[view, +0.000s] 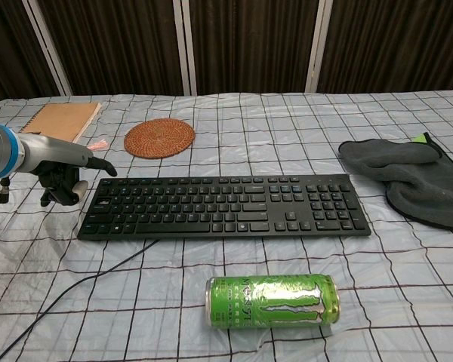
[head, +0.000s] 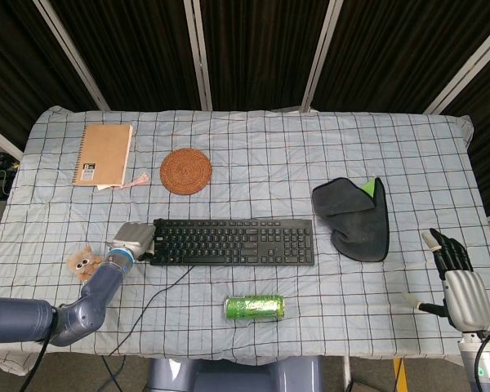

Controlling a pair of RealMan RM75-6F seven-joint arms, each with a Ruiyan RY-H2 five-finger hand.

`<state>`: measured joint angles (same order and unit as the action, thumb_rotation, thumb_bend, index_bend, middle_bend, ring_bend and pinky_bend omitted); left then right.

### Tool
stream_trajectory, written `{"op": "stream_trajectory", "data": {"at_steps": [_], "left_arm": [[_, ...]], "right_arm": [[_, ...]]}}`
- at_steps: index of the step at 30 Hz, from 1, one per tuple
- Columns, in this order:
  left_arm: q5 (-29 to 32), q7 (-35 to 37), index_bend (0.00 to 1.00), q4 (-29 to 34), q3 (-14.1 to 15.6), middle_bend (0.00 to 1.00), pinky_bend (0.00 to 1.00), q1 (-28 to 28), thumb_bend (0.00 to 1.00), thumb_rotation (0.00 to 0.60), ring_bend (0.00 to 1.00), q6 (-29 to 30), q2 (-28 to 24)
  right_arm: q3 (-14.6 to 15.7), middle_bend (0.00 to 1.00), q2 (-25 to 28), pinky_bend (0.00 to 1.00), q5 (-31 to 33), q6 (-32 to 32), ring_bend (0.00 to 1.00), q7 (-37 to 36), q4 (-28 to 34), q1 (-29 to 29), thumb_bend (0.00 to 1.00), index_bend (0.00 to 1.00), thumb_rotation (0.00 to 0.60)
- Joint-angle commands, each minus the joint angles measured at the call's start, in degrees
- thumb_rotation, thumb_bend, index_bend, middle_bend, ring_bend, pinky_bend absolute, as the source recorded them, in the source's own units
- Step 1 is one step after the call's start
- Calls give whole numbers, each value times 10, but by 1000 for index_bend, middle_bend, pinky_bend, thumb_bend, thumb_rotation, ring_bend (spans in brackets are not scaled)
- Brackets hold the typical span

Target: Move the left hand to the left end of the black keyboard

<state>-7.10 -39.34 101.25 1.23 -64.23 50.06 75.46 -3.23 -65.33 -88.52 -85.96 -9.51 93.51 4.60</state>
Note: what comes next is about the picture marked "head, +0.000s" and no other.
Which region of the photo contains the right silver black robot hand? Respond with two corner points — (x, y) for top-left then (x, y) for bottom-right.
(402, 227), (490, 332)

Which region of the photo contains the white table leg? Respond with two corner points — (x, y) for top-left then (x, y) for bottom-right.
(341, 354), (353, 388)

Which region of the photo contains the white partition frame post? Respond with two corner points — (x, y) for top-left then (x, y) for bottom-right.
(301, 0), (346, 112)
(0, 119), (25, 161)
(423, 24), (490, 115)
(182, 0), (213, 111)
(32, 0), (111, 112)

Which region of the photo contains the black keyboard cable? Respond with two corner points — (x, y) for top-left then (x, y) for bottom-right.
(116, 265), (195, 359)

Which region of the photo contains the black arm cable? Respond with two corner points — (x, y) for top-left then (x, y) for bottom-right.
(472, 330), (490, 379)
(19, 322), (53, 392)

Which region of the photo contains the dark grey microfibre cloth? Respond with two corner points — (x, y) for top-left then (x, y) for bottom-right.
(311, 176), (390, 263)

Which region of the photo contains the brown spiral notebook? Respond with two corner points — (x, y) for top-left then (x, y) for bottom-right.
(72, 123), (135, 191)

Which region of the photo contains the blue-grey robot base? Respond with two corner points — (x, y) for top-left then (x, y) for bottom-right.
(146, 354), (324, 392)

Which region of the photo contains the green energy drink can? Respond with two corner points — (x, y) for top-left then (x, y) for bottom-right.
(224, 294), (286, 322)

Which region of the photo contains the blue checked tablecloth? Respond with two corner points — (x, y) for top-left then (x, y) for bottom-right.
(0, 105), (490, 376)

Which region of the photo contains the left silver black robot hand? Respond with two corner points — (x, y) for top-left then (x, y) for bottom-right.
(112, 219), (165, 262)

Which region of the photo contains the round woven rattan coaster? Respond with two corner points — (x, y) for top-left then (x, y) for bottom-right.
(159, 148), (213, 193)

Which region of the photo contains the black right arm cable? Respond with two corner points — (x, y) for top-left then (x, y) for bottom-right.
(472, 330), (490, 379)

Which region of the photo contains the black computer keyboard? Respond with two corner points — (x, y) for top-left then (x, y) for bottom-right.
(149, 219), (316, 267)

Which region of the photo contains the pink tassel bookmark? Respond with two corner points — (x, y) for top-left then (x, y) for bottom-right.
(121, 173), (150, 190)

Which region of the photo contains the small brown plush toy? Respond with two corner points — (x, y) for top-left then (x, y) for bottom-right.
(66, 243), (107, 283)

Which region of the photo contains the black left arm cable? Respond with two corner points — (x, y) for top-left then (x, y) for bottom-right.
(19, 322), (53, 392)

